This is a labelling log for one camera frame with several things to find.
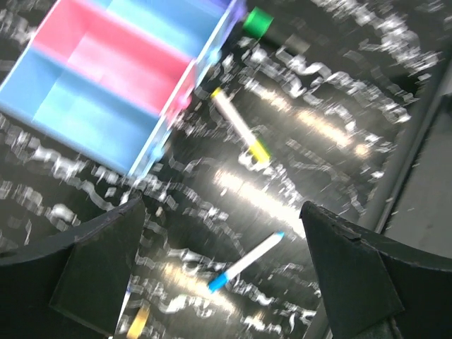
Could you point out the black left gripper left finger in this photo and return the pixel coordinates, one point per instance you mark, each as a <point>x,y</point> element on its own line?
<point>72,284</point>

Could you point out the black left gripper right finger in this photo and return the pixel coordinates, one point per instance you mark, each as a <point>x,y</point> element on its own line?
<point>373,286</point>

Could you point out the light blue bin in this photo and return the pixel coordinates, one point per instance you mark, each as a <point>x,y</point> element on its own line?
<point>81,114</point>
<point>192,27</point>

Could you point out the pink bin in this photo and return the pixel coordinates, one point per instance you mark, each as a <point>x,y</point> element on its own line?
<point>118,56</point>

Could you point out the purple bin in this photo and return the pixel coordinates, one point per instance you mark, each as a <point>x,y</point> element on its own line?
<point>234,11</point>

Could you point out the yellow eraser block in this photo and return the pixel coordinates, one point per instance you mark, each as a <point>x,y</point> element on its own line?
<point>138,324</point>

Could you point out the blue cap white marker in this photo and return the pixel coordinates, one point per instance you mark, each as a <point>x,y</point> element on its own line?
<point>244,262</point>

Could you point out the yellow cap white marker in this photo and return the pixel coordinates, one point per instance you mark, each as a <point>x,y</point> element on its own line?
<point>228,110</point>

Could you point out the green cap grey marker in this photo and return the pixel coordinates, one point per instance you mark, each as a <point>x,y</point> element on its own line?
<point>263,26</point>

